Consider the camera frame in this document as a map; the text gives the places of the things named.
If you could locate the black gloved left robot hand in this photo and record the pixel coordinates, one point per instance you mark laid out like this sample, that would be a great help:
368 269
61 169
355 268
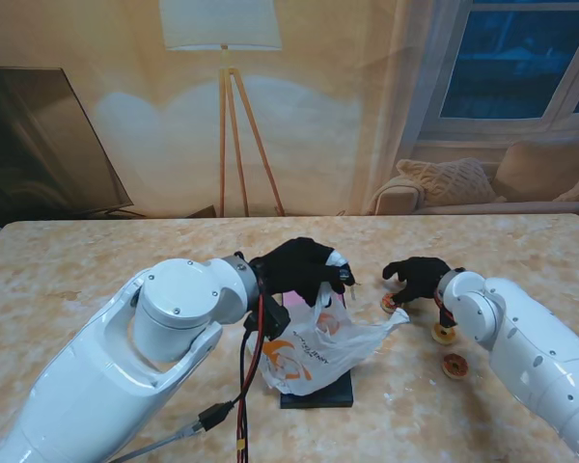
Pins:
294 270

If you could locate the mini donut orange icing drizzle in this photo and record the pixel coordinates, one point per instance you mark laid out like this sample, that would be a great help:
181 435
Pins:
387 304

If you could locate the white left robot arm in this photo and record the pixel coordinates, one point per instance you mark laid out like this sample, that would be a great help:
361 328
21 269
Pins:
116 362

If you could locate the black gift box lid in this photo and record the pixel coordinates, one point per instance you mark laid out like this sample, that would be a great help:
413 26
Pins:
338 399

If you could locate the mini donut red striped icing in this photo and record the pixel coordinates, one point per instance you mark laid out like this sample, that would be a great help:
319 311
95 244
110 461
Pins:
456 367

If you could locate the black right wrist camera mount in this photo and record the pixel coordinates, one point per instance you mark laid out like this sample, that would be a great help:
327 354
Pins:
447 318

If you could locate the white plastic bag orange print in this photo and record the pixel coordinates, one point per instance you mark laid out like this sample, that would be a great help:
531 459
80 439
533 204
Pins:
328 347

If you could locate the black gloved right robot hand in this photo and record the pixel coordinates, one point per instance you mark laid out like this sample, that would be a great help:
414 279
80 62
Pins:
422 277

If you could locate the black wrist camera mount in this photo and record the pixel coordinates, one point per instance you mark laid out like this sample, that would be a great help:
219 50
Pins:
447 318
272 318

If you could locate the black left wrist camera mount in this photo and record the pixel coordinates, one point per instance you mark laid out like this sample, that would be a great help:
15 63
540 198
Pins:
272 318

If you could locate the black gift box pink inside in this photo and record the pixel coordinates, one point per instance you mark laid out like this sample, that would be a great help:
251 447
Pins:
294 301

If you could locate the mini donut yellow icing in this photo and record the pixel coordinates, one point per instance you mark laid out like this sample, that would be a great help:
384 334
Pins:
445 335

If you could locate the printed living room backdrop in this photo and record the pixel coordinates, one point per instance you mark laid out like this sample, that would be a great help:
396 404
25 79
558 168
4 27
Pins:
318 120

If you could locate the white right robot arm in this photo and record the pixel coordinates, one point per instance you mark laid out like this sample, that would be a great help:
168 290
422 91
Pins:
526 337

